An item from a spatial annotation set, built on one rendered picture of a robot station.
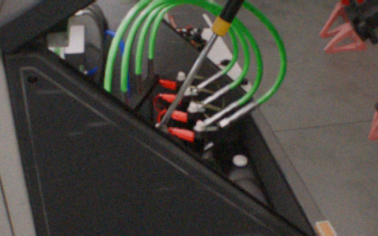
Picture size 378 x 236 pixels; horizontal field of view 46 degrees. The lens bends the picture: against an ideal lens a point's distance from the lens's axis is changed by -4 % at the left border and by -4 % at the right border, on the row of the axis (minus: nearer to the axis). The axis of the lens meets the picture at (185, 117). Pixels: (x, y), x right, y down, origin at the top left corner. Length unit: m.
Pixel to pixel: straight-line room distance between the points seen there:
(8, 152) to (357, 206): 2.24
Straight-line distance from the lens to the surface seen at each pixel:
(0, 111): 0.58
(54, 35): 0.61
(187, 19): 1.97
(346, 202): 2.65
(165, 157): 0.62
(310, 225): 1.06
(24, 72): 0.55
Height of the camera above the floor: 1.67
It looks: 32 degrees down
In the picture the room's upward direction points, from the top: 3 degrees clockwise
